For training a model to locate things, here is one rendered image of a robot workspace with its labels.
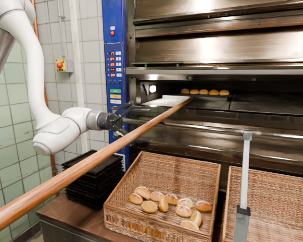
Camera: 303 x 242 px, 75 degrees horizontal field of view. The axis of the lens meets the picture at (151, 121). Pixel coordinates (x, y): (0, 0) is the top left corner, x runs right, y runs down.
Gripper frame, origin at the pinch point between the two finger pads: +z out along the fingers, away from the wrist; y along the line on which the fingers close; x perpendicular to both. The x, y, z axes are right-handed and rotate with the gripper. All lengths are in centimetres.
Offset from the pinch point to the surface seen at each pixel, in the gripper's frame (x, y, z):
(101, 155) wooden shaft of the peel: 31.4, -0.1, 1.6
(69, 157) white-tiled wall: -55, 53, -101
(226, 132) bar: -16.2, 3.8, 30.2
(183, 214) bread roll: -27, 58, 11
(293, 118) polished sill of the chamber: -53, 3, 62
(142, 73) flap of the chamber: -39.4, -20.2, -19.5
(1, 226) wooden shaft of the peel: 56, 1, 2
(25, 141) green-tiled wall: -32, 34, -122
